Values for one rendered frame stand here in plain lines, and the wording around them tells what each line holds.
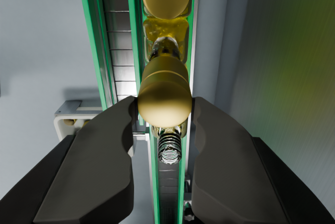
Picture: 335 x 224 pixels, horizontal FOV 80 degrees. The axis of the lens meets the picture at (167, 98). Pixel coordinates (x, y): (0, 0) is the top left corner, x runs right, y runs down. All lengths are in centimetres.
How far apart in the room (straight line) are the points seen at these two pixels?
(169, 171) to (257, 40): 49
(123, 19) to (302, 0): 32
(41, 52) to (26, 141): 37
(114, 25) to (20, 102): 48
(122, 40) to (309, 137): 37
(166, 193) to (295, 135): 59
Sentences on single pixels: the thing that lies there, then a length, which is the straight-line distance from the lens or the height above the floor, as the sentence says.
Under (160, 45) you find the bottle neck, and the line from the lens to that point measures 20.
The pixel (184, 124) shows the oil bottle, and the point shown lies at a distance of 29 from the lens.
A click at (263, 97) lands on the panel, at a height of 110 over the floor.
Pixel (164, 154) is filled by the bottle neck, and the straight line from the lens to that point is 26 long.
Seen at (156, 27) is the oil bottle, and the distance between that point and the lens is 24.
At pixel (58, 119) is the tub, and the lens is 67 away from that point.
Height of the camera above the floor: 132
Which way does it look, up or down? 61 degrees down
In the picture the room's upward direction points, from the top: 180 degrees counter-clockwise
